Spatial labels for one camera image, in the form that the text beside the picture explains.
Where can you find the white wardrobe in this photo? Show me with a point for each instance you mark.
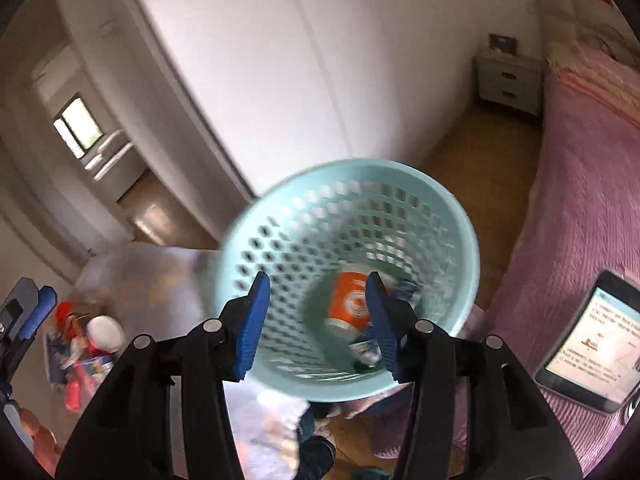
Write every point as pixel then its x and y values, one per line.
pixel 300 60

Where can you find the light blue perforated plastic basket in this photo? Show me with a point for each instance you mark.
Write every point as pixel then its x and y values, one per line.
pixel 280 220

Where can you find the beige padded headboard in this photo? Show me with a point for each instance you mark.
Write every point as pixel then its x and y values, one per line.
pixel 575 15

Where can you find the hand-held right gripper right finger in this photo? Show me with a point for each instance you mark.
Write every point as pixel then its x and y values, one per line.
pixel 380 320

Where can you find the dark framed window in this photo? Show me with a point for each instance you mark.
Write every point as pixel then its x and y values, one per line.
pixel 75 125

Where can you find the orange paper cup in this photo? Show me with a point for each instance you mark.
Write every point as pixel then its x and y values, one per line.
pixel 347 305

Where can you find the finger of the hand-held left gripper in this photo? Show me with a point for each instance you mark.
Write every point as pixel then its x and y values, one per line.
pixel 22 290
pixel 44 302

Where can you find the light patterned sofa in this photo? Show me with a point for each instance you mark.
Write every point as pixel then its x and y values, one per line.
pixel 110 152

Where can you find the red plastic packet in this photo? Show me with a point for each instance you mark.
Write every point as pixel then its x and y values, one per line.
pixel 75 395

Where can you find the black tablet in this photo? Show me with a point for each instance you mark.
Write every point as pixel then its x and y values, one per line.
pixel 595 340

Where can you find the folded pink blanket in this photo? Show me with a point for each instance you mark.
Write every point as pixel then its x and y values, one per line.
pixel 595 85

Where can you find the blue white snack wrapper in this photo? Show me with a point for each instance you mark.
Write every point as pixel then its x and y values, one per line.
pixel 405 290

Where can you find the grey two-drawer nightstand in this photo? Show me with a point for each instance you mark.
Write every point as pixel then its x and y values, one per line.
pixel 505 82

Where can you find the dark picture frame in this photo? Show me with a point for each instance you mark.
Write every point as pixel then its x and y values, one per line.
pixel 502 44

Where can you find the pink quilted bedspread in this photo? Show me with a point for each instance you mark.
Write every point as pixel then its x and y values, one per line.
pixel 575 200

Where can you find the colourful printed wrapper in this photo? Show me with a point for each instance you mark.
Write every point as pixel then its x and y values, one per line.
pixel 92 365

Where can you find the black tablet stand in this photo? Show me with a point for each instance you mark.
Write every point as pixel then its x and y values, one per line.
pixel 632 410

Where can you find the folded cream blanket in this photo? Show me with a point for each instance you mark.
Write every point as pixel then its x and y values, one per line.
pixel 565 57

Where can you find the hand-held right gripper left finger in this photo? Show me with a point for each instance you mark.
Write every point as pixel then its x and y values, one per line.
pixel 252 320

